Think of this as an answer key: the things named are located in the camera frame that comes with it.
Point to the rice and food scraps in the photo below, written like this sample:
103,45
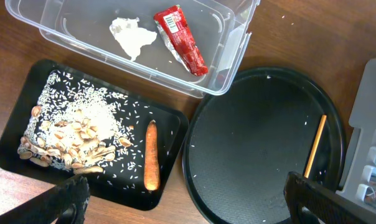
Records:
84,128

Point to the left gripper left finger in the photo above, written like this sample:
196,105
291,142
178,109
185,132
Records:
64,203

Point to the orange carrot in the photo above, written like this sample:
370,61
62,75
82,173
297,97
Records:
151,163

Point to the round black tray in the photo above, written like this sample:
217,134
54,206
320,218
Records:
242,145

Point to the black rectangular tray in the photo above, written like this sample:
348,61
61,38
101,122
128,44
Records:
171,129

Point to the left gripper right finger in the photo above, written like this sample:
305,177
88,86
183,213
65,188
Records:
309,202

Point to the grey dishwasher rack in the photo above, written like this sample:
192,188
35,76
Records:
358,182

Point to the red sauce packet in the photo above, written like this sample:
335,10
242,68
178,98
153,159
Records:
178,38

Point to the white tissue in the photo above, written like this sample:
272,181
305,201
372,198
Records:
131,36

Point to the clear plastic bin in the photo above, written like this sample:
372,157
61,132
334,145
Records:
219,28

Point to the wooden chopstick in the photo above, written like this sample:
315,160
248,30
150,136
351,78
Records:
315,146

